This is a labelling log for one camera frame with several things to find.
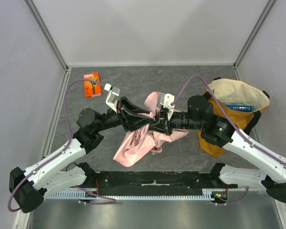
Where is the pink folding umbrella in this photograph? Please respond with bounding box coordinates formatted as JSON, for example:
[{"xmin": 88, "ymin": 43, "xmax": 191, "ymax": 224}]
[{"xmin": 112, "ymin": 90, "xmax": 189, "ymax": 167}]

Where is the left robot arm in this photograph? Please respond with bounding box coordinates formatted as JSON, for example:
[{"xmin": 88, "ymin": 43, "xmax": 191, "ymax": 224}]
[{"xmin": 8, "ymin": 97, "xmax": 156, "ymax": 213}]

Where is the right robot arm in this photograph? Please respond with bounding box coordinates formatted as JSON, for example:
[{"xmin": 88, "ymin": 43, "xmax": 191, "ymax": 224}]
[{"xmin": 149, "ymin": 95, "xmax": 286, "ymax": 203}]

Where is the orange Gillette razor box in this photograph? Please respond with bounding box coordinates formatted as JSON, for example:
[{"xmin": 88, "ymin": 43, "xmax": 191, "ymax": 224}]
[{"xmin": 83, "ymin": 72, "xmax": 102, "ymax": 98}]

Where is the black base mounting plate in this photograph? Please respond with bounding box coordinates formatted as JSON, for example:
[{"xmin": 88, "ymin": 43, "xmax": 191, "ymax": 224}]
[{"xmin": 94, "ymin": 171, "xmax": 238, "ymax": 196}]

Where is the blue Harry's razor box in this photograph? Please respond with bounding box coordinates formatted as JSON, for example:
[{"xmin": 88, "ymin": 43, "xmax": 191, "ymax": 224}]
[{"xmin": 223, "ymin": 102, "xmax": 254, "ymax": 112}]

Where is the orange canvas tote bag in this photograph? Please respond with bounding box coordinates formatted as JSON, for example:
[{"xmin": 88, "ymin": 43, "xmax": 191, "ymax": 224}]
[{"xmin": 196, "ymin": 77, "xmax": 271, "ymax": 158}]

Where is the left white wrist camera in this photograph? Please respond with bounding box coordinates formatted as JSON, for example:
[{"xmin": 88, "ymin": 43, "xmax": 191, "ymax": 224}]
[{"xmin": 104, "ymin": 83, "xmax": 120, "ymax": 112}]

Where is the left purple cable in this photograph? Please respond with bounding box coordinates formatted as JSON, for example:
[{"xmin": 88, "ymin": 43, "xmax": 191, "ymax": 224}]
[{"xmin": 7, "ymin": 79, "xmax": 117, "ymax": 213}]

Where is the purple cable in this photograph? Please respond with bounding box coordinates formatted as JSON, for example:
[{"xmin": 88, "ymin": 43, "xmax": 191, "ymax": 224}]
[
  {"xmin": 173, "ymin": 74, "xmax": 286, "ymax": 206},
  {"xmin": 7, "ymin": 79, "xmax": 117, "ymax": 213}
]

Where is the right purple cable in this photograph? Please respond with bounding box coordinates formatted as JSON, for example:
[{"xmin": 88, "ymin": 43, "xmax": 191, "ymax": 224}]
[{"xmin": 173, "ymin": 74, "xmax": 286, "ymax": 206}]

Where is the white slotted cable duct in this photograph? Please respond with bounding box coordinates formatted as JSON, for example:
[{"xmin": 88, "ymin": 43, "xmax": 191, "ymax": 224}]
[{"xmin": 48, "ymin": 189, "xmax": 217, "ymax": 201}]

